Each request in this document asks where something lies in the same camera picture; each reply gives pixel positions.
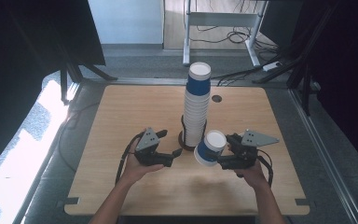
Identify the person's left hand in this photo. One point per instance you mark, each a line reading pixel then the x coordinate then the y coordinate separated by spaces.
pixel 132 171

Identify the dark curtain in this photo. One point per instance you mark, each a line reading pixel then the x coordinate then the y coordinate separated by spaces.
pixel 348 77
pixel 18 77

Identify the black cup holder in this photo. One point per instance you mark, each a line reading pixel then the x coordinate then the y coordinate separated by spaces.
pixel 181 141

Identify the aluminium floor rail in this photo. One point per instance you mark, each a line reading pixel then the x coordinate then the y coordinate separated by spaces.
pixel 323 155

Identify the stack of paper cups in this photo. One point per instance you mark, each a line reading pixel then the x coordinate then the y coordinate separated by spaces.
pixel 196 112

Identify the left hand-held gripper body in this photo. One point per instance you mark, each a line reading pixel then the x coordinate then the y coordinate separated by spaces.
pixel 147 143

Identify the white power strip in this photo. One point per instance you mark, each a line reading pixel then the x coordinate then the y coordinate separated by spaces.
pixel 272 66

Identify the blue white paper cup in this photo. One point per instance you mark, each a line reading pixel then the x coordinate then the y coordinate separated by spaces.
pixel 209 146

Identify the black tripod stand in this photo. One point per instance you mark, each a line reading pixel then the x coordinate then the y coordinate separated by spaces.
pixel 74 67

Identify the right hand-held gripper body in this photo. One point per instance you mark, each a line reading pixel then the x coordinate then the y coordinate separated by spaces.
pixel 245 155

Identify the black slanted stand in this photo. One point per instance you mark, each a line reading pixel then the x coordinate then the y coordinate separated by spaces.
pixel 304 56

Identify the person's right hand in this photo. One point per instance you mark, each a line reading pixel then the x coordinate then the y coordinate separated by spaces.
pixel 254 177

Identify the white metal desk frame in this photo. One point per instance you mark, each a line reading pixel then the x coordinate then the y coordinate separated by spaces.
pixel 220 19

